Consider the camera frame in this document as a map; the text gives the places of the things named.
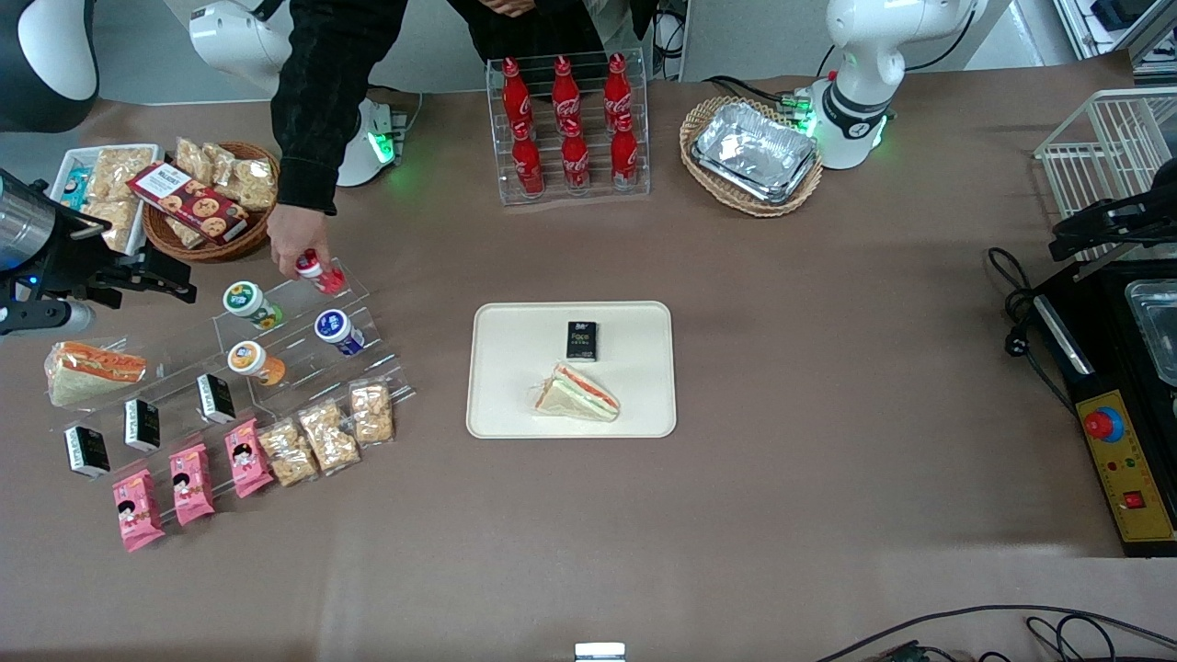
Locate clear granola snack pack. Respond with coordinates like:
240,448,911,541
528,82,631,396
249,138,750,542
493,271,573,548
257,418,320,488
87,147,158,204
296,399,361,476
83,198,141,255
349,380,397,448

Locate orange gum bottle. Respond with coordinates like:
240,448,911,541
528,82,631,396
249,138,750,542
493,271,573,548
227,340,287,388

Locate round brown wicker basket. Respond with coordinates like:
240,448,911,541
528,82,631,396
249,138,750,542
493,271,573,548
142,141,285,266

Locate red cookie box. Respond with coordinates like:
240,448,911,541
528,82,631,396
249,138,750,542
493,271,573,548
126,162,252,244

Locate white rectangular bin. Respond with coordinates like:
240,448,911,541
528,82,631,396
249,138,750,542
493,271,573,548
50,144,163,259

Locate person right hand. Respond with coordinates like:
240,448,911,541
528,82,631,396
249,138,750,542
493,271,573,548
267,202,333,281

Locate pink snack box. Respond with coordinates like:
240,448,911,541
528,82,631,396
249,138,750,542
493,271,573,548
223,417,275,499
168,442,217,528
111,468,167,554

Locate white wire rack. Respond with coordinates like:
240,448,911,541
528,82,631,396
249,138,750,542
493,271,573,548
1034,86,1177,264

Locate person forearm black sleeve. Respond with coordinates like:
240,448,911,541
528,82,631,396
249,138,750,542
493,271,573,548
270,0,411,218

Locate aluminium foil container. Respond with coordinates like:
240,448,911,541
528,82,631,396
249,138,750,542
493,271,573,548
689,100,820,206

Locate black sealing machine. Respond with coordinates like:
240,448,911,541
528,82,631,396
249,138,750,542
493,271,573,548
1029,257,1177,560

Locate light oval wicker basket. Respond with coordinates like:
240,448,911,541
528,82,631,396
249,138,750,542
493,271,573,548
679,95,826,220

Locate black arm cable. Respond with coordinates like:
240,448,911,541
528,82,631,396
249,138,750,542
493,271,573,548
817,0,979,78

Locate metal food container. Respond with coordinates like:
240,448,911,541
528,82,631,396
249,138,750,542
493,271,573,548
1123,278,1177,388

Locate long black cable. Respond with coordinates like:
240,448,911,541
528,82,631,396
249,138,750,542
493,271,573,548
813,603,1177,662

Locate red emergency push button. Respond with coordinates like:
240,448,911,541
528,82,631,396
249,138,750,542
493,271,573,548
1082,405,1126,444

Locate looped black cable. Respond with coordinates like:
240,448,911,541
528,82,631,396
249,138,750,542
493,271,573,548
1024,613,1115,662

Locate green gum bottle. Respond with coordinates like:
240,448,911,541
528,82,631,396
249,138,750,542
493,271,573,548
223,280,283,331

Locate thin black base cable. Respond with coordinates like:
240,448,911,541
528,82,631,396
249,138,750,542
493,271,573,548
367,84,425,168

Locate blue gum bottle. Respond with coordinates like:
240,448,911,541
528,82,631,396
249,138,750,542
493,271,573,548
314,309,367,358

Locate red cola bottle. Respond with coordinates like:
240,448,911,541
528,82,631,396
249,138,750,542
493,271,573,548
551,55,583,130
560,120,592,192
500,57,533,131
610,112,641,186
510,120,546,198
603,52,634,126

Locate clear acrylic bottle rack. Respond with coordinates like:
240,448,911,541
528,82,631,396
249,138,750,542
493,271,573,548
485,47,652,207

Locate black power cable with plug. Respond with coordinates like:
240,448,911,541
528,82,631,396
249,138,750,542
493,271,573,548
986,245,1079,412

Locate black hanging cables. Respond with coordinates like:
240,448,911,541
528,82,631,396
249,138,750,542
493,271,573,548
652,0,687,81

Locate cream plastic tray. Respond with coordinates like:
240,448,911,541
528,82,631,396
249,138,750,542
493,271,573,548
465,301,679,440

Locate clear acrylic stepped stand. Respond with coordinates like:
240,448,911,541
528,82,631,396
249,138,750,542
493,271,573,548
46,336,263,539
212,260,417,461

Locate wrapped triangle sandwich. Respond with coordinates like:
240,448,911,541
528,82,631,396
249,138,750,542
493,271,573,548
531,361,623,425
45,340,149,409

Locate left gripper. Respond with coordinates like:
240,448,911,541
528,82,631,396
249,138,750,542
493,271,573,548
1051,182,1177,264

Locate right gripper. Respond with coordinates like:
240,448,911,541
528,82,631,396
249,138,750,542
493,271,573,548
28,188,199,309

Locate grey metal shelf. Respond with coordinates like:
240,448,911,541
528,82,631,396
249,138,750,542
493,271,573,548
1052,0,1177,80

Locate silver machine handle bar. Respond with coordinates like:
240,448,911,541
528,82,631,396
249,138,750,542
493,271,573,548
1034,293,1096,375

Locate red gum bottle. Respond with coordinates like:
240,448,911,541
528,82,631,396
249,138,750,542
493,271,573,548
295,248,349,296

